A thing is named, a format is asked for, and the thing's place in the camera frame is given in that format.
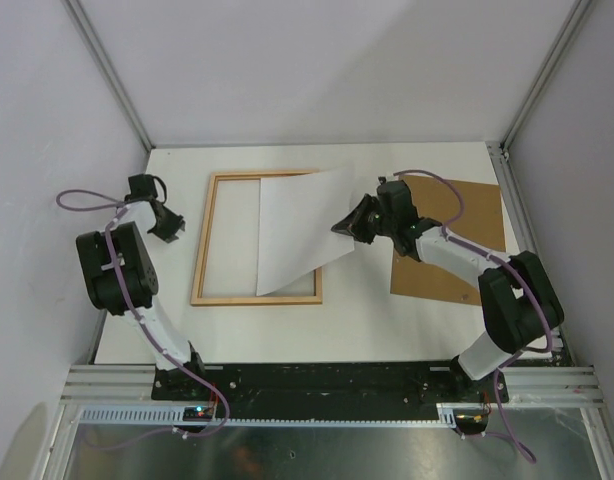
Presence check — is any brown frame backing board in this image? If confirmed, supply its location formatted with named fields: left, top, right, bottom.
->
left=389, top=173, right=508, bottom=305

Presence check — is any aluminium corner post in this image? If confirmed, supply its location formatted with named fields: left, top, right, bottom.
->
left=61, top=0, right=154, bottom=154
left=499, top=0, right=597, bottom=158

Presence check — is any right aluminium corner post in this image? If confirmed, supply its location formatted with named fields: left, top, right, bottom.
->
left=499, top=0, right=597, bottom=158

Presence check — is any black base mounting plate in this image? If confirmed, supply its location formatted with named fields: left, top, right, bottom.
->
left=151, top=361, right=509, bottom=419

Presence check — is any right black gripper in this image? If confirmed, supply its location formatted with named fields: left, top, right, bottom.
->
left=332, top=193, right=397, bottom=244

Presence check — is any wooden picture frame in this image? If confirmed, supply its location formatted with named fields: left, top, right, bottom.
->
left=190, top=169, right=323, bottom=307

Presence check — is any aluminium front rail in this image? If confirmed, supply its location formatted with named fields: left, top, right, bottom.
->
left=60, top=365, right=605, bottom=408

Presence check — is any aerial beach photo print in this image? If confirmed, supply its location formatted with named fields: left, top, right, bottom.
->
left=256, top=166, right=355, bottom=296

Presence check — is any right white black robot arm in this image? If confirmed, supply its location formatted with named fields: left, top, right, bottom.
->
left=331, top=177, right=564, bottom=401

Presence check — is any grey slotted cable duct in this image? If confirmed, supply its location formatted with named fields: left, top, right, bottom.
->
left=79, top=405, right=456, bottom=429

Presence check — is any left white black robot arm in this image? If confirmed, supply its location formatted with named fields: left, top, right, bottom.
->
left=76, top=174, right=208, bottom=400

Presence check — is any left aluminium corner post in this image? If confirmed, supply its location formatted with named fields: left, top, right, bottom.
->
left=61, top=0, right=154, bottom=154

